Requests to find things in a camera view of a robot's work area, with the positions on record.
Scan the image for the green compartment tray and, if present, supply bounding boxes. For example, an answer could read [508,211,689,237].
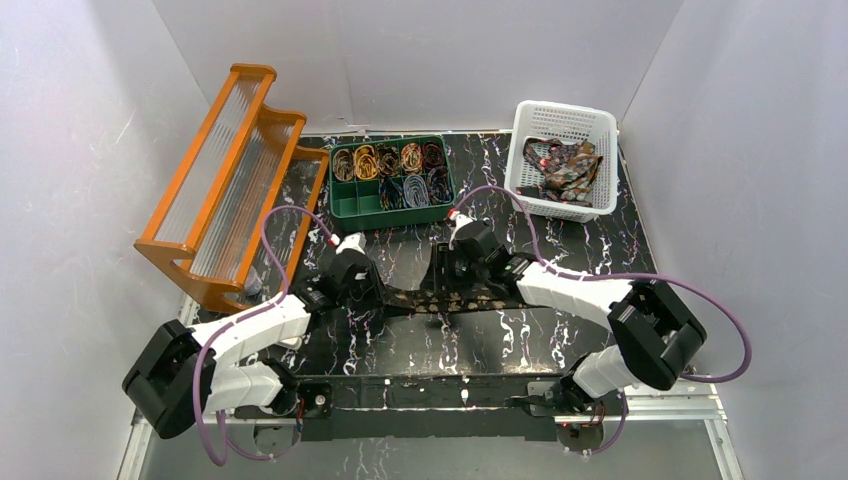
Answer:
[329,135,457,233]

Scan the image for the dark blue rolled tie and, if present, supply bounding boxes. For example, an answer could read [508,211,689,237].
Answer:
[426,166,453,205]

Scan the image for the orange rolled tie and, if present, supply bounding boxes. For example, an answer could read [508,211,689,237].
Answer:
[400,142,423,175]

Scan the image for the orange wooden rack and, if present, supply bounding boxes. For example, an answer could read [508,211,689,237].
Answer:
[134,63,330,313]

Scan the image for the dark brown rolled tie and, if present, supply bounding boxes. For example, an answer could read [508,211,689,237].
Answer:
[376,143,403,177]

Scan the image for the patterned ties in basket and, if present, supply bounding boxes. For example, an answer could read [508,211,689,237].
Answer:
[523,137,604,207]

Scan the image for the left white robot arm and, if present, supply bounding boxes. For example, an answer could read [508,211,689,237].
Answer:
[121,285,338,439]

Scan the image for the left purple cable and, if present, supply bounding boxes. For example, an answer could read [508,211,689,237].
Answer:
[192,205,342,468]

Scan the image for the purple cable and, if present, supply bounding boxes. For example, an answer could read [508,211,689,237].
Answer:
[447,185,754,457]
[192,205,342,468]

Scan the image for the black base bar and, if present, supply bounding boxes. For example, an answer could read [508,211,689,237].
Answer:
[302,374,558,442]

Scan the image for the dark multicolour rolled tie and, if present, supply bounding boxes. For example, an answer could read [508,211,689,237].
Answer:
[378,177,406,211]

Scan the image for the yellow rolled tie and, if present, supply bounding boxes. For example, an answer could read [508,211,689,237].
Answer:
[353,145,380,181]

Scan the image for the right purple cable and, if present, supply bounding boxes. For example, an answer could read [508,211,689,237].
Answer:
[447,185,754,457]

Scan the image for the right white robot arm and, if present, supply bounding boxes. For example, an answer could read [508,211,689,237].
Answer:
[436,210,707,414]

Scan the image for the light blue rolled tie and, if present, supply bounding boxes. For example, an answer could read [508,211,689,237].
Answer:
[403,174,430,209]

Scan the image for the dark red rolled tie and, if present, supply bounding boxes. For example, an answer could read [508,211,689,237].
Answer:
[421,141,446,172]

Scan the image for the aluminium rail frame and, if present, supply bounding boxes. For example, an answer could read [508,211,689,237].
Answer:
[119,291,743,480]

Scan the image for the white plastic basket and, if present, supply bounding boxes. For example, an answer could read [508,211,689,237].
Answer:
[504,100,618,223]

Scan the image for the white oblong object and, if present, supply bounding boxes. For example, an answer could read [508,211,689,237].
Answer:
[276,335,304,351]

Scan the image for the dark floral tie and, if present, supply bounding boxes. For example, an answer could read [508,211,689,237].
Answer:
[381,286,530,315]

